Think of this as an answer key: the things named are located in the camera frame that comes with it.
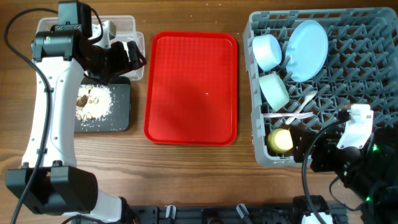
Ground black mounting rail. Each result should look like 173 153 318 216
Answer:
62 203 348 224

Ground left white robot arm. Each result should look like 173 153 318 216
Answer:
6 1 147 223

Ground green bowl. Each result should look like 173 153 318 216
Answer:
259 73 289 111

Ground white plastic fork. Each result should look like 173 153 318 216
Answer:
263 112 314 119

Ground grey dishwasher rack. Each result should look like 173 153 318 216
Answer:
243 7 397 167

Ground yellow plastic cup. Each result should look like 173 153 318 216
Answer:
267 128 294 153

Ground black waste tray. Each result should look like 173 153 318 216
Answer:
75 77 131 133

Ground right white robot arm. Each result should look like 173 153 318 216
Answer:
310 127 397 223

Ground clear plastic waste bin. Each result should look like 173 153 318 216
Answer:
31 15 146 82

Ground light blue bowl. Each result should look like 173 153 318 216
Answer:
252 34 282 72

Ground white plastic spoon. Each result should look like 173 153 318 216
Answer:
285 90 318 125

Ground red serving tray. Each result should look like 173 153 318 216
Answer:
143 31 238 146

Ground light blue plate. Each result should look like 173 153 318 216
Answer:
285 20 328 82

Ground rice and food scraps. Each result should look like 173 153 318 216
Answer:
75 85 113 122

